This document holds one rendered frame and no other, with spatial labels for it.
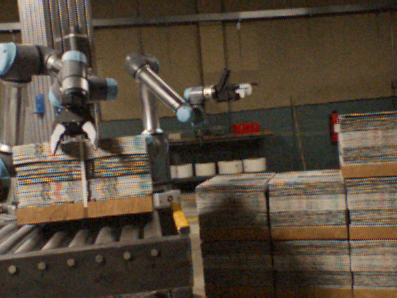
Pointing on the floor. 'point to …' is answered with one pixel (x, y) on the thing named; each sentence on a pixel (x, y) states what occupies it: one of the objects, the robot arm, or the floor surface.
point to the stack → (252, 254)
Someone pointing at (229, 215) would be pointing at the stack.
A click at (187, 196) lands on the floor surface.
